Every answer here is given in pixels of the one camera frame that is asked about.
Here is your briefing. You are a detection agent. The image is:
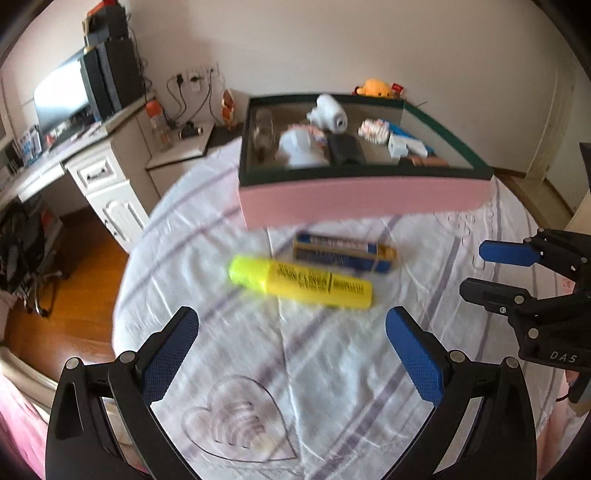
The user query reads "orange octopus plush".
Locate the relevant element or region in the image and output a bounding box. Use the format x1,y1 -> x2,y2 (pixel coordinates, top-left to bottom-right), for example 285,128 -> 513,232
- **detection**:
353,78 -> 396,99

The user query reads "black computer tower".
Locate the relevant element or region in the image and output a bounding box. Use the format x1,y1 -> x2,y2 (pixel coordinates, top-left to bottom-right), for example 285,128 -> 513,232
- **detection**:
80,38 -> 145,121

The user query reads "black remote control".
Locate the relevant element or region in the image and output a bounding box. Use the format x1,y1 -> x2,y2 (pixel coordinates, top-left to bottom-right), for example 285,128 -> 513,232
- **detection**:
327,133 -> 366,166

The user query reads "pink green storage box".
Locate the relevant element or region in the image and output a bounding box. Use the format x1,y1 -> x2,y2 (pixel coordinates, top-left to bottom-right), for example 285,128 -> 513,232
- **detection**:
238,94 -> 493,230

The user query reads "small white box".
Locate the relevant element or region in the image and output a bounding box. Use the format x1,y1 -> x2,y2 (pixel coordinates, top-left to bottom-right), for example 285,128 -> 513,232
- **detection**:
388,133 -> 429,159

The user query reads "white quilted table cover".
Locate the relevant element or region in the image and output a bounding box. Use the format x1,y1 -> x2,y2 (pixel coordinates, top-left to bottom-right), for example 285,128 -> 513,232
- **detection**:
112,141 -> 564,479

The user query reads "blue highlighter marker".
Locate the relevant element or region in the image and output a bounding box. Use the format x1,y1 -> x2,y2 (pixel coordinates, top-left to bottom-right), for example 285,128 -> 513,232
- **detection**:
388,123 -> 435,159

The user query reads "pink white brick model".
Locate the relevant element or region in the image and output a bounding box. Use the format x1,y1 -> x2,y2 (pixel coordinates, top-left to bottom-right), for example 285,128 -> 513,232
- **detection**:
358,118 -> 391,145

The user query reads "blue gold rectangular box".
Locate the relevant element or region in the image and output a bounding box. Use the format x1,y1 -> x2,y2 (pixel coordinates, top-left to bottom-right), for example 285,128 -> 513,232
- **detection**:
293,231 -> 398,274

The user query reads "computer monitor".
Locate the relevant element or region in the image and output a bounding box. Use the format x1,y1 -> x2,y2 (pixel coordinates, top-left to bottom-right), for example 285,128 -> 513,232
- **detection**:
33,50 -> 92,136

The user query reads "white desk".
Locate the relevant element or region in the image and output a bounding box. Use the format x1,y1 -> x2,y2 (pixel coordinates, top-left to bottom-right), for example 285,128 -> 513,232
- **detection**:
1,93 -> 160,253

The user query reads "white figurine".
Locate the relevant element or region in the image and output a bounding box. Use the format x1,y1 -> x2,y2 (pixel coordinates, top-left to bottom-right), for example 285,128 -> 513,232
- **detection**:
276,128 -> 329,169

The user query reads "white camera toy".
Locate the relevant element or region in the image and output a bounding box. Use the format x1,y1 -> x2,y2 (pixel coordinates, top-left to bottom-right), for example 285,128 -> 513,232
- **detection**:
307,94 -> 349,134

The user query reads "pink flat case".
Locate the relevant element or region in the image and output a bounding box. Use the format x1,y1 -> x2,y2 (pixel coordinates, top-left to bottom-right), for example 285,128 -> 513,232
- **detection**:
399,155 -> 450,168

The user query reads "orange cap bottle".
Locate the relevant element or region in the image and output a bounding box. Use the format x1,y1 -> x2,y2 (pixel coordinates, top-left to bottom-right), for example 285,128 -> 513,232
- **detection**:
145,99 -> 172,152

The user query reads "black speaker on tower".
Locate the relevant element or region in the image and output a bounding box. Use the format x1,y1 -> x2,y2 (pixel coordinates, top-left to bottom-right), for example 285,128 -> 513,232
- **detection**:
82,1 -> 128,48

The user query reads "low white side table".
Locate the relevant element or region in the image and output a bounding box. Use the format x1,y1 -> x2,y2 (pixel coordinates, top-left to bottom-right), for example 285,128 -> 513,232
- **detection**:
145,121 -> 214,197

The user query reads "yellow highlighter marker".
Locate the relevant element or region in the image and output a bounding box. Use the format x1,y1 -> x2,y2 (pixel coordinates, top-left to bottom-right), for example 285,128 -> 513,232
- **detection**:
228,255 -> 373,309

